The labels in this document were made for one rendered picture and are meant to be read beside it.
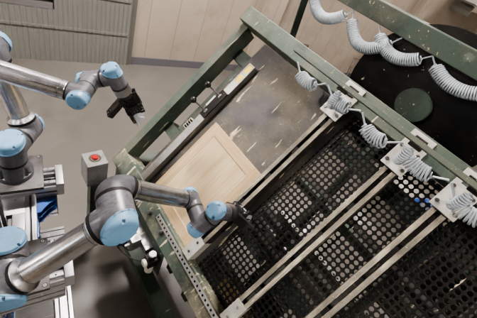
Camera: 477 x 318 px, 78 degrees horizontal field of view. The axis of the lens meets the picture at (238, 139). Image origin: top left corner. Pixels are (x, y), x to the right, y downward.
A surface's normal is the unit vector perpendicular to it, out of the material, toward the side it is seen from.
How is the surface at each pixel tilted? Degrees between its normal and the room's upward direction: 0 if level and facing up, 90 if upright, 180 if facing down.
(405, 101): 90
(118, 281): 0
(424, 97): 90
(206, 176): 53
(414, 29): 90
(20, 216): 0
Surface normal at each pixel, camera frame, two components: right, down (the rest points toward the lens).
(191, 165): -0.41, -0.29
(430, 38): -0.75, 0.19
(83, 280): 0.32, -0.73
